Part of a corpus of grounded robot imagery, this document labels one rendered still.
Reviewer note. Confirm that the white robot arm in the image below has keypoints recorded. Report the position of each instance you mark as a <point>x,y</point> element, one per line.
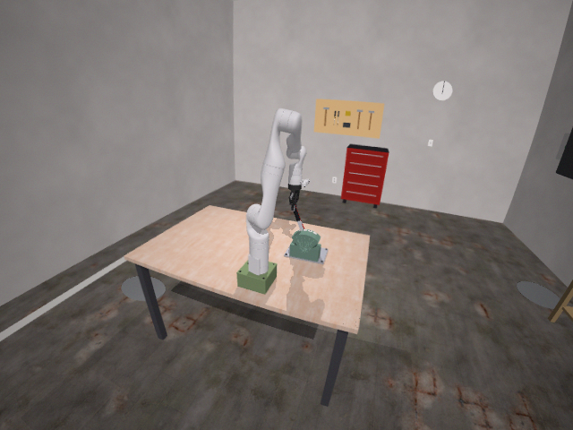
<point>259,217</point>

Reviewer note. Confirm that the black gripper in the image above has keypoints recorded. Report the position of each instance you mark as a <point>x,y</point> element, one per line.
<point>294,195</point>

